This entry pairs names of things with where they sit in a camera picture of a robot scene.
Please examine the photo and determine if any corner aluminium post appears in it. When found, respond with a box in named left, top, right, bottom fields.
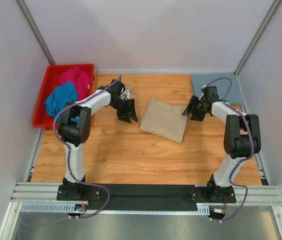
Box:
left=15, top=0, right=56, bottom=66
left=234, top=0, right=282, bottom=78

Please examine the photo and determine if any crumpled magenta t shirt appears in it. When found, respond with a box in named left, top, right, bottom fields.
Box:
left=59, top=66, right=92, bottom=101

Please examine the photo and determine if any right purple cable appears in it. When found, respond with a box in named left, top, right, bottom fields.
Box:
left=202, top=77, right=255, bottom=225

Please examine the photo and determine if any folded grey-blue t shirt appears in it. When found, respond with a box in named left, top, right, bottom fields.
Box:
left=191, top=72, right=244, bottom=106

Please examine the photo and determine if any left corner aluminium post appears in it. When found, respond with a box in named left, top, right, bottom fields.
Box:
left=15, top=0, right=56, bottom=66

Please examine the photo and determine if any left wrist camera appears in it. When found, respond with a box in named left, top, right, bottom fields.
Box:
left=108, top=79, right=132, bottom=100

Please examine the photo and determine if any beige t shirt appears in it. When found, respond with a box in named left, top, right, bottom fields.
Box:
left=139, top=98, right=189, bottom=144

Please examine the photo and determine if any red plastic bin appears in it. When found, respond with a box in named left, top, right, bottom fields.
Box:
left=33, top=63, right=94, bottom=130

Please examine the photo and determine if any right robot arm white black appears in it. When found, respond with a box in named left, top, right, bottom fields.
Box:
left=182, top=96, right=260, bottom=196

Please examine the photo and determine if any crumpled blue t shirt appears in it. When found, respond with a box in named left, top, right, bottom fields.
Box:
left=45, top=82, right=78, bottom=119

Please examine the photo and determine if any aluminium frame rail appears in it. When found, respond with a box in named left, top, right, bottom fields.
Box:
left=0, top=182, right=282, bottom=240

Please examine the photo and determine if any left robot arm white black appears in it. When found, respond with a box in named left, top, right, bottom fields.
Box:
left=57, top=83, right=138, bottom=201

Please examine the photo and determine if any white slotted cable duct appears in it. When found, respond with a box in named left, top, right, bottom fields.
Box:
left=20, top=202, right=210, bottom=216

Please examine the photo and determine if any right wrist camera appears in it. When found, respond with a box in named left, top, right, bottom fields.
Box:
left=201, top=86, right=220, bottom=102

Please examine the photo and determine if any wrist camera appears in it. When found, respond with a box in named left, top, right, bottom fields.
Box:
left=201, top=86, right=220, bottom=102
left=108, top=79, right=132, bottom=100

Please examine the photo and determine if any right corner aluminium post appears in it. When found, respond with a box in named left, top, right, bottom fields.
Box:
left=234, top=0, right=282, bottom=78

